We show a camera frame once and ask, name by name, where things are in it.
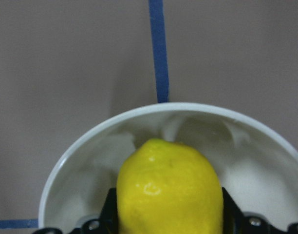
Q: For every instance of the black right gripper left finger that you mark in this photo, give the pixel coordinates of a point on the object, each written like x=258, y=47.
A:
x=105, y=223

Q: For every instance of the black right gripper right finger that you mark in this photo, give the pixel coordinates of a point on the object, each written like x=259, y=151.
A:
x=237, y=222

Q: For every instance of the cream white bowl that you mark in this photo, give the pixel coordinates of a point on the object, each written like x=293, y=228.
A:
x=256, y=165

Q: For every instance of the yellow lemon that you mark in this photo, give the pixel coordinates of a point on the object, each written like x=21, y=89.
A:
x=168, y=188

